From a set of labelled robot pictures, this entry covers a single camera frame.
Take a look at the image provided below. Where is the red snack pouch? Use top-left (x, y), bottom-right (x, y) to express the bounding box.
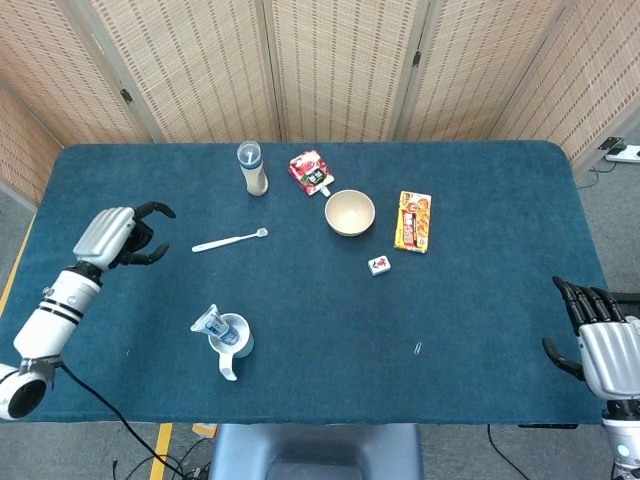
top-left (287, 149), bottom-right (335, 198)

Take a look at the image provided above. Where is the blue white toothpaste tube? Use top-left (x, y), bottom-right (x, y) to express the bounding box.
top-left (190, 303), bottom-right (241, 346)

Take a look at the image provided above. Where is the white handled cup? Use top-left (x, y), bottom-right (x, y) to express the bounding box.
top-left (207, 312), bottom-right (255, 383)

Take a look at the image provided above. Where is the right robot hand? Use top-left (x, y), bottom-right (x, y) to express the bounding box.
top-left (542, 276), bottom-right (640, 401)

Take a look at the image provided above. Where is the blue tablecloth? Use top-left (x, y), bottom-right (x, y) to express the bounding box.
top-left (0, 139), bottom-right (621, 426)

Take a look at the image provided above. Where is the white toothbrush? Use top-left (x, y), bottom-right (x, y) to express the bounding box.
top-left (191, 227), bottom-right (269, 254)

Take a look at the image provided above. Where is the white power strip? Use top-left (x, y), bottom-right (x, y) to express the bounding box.
top-left (604, 144), bottom-right (640, 165)

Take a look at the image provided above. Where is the beige bowl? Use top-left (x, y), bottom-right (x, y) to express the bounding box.
top-left (324, 188), bottom-right (377, 238)

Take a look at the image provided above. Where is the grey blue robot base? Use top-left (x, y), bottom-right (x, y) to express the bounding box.
top-left (207, 423), bottom-right (425, 480)

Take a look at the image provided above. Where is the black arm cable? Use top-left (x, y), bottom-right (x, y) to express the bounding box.
top-left (54, 363), bottom-right (189, 479)

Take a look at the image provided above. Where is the black floor cable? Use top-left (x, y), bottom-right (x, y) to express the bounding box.
top-left (487, 424), bottom-right (531, 480)
top-left (112, 438), bottom-right (216, 480)

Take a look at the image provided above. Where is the yellow orange food box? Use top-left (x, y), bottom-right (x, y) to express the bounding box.
top-left (393, 190), bottom-right (433, 255)

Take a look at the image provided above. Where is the white mahjong tile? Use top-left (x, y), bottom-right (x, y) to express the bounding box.
top-left (367, 254), bottom-right (393, 278)

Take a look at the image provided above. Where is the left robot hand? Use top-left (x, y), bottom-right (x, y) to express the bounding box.
top-left (73, 200), bottom-right (177, 272)

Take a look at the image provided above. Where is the beige bottle with blue cap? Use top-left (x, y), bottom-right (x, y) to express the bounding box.
top-left (236, 140), bottom-right (270, 197)

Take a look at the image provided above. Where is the woven folding screen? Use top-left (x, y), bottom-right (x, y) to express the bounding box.
top-left (0, 0), bottom-right (640, 206)

